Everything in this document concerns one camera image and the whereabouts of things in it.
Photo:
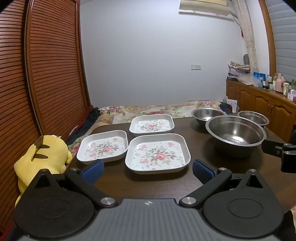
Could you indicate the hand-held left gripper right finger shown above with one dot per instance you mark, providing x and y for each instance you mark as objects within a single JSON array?
[{"x": 202, "y": 172}]

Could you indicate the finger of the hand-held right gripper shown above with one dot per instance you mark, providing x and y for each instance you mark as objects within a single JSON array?
[{"x": 272, "y": 148}]

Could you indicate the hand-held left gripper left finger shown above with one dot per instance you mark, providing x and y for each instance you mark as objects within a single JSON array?
[{"x": 93, "y": 171}]

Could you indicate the floral square plate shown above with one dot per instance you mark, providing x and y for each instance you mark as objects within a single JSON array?
[
  {"x": 151, "y": 126},
  {"x": 104, "y": 148},
  {"x": 157, "y": 155}
]

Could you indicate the deep straight-sided steel bowl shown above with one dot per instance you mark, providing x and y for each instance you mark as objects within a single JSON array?
[{"x": 254, "y": 117}]

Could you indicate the large steel bowl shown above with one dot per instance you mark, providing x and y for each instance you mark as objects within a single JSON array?
[{"x": 234, "y": 136}]

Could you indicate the round medium steel bowl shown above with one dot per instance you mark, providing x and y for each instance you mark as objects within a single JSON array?
[{"x": 205, "y": 117}]

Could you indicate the wooden sideboard cabinet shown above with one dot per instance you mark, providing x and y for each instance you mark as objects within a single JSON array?
[{"x": 261, "y": 104}]

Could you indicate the yellow plush toy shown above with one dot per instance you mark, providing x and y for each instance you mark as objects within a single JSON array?
[{"x": 48, "y": 153}]

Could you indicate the dark clothes pile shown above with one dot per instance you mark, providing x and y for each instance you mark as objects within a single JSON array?
[{"x": 89, "y": 120}]

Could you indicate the white lilac tissue box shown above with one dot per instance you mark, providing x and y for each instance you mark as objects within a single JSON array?
[{"x": 291, "y": 95}]

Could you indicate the white paper box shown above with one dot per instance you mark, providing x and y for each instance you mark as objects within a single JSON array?
[{"x": 232, "y": 104}]

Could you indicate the glass jar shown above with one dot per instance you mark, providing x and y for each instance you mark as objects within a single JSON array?
[{"x": 286, "y": 89}]

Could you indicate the pink bottle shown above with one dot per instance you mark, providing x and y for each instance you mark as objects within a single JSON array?
[{"x": 280, "y": 83}]

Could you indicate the green-capped bottle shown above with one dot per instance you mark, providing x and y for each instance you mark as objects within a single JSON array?
[{"x": 275, "y": 82}]

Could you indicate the blue printed box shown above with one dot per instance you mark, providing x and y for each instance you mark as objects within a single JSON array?
[{"x": 259, "y": 78}]

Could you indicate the clear plastic bag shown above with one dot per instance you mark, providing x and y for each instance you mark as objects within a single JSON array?
[{"x": 246, "y": 79}]

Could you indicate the floral bed blanket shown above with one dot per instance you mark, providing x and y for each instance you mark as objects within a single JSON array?
[{"x": 148, "y": 110}]

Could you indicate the wooden louvered wardrobe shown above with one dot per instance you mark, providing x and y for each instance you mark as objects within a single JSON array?
[{"x": 46, "y": 69}]

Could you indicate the beige lace curtain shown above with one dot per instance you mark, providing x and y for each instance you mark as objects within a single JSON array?
[{"x": 248, "y": 34}]

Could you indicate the cream air conditioner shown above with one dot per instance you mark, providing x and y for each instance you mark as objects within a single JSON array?
[{"x": 203, "y": 8}]

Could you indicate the wooden window frame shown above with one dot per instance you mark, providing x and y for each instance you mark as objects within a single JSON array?
[{"x": 269, "y": 46}]

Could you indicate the white wall switch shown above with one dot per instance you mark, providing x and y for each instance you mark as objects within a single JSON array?
[{"x": 196, "y": 67}]

